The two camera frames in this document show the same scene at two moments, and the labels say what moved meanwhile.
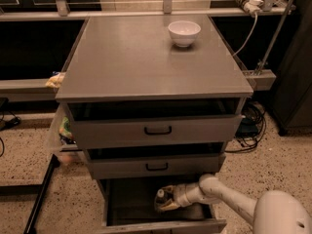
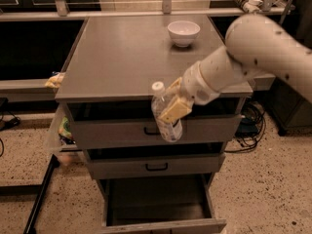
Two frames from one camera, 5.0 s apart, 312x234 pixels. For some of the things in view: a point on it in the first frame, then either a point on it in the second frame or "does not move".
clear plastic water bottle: [161, 199] → [171, 131]
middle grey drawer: [155, 161] does not move
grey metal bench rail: [36, 90] does not move
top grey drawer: [178, 123] does not move
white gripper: [179, 195] → [197, 86]
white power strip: [252, 5] does not move
